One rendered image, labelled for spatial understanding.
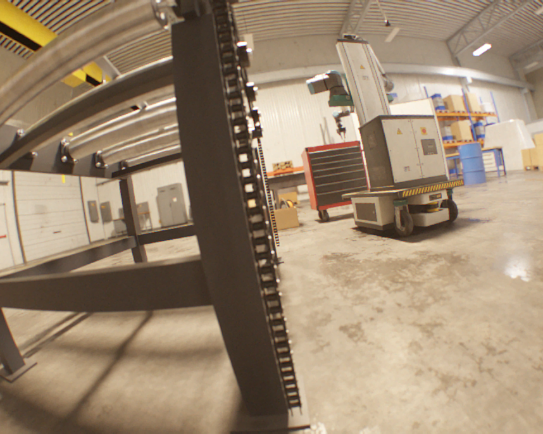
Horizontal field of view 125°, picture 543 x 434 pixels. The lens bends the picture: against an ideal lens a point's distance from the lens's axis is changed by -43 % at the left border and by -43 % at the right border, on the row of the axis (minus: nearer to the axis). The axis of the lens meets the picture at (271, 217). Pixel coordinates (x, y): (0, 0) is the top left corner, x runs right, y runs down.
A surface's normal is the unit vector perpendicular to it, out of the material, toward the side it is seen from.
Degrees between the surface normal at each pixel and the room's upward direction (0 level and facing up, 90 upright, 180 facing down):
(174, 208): 90
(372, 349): 0
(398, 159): 90
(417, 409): 0
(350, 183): 90
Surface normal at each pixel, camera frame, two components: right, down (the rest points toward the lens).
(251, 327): -0.01, 0.07
